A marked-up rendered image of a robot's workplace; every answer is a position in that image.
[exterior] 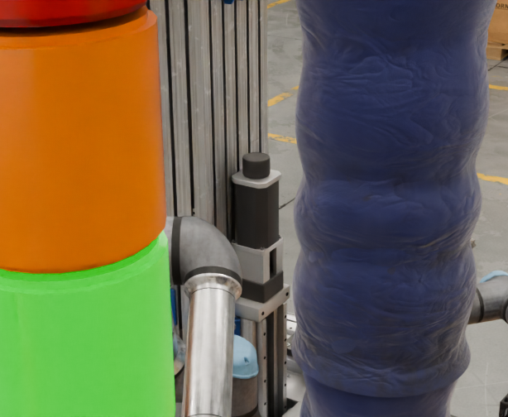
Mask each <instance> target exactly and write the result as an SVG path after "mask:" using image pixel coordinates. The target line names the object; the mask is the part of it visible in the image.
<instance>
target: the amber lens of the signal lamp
mask: <svg viewBox="0 0 508 417"><path fill-rule="evenodd" d="M165 222H166V199H165V164H164V147H163V129H162V111H161V76H160V58H159V41H158V22H157V16H156V14H155V13H154V12H153V11H151V10H148V8H147V7H146V6H143V7H141V8H139V9H138V10H136V11H135V12H130V13H128V14H125V15H122V16H120V17H113V18H109V19H104V20H101V21H96V22H85V23H79V24H72V25H63V26H41V27H0V269H3V270H5V271H15V272H22V273H30V274H60V273H67V272H74V271H86V270H90V269H93V268H97V267H100V266H106V265H110V264H113V263H115V262H118V261H121V260H123V259H126V258H128V257H130V256H133V255H135V254H136V253H138V252H139V251H141V250H142V249H144V248H145V247H147V246H149V244H150V243H151V242H152V241H154V240H155V239H156V238H157V237H158V236H159V235H160V233H161V232H162V231H163V230H164V228H165Z"/></svg>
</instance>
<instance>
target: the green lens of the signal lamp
mask: <svg viewBox="0 0 508 417"><path fill-rule="evenodd" d="M0 417H175V377H174V359H173V341H172V323H171V305H170V271H169V252H168V239H167V237H166V235H165V233H164V231H162V232H161V233H160V235H159V236H158V237H157V238H156V239H155V240H154V241H152V242H151V243H150V244H149V246H147V247H145V248H144V249H142V250H141V251H139V252H138V253H136V254H135V255H133V256H130V257H128V258H126V259H123V260H121V261H118V262H115V263H113V264H110V265H106V266H100V267H97V268H93V269H90V270H86V271H74V272H67V273H60V274H30V273H22V272H15V271H5V270H3V269H0Z"/></svg>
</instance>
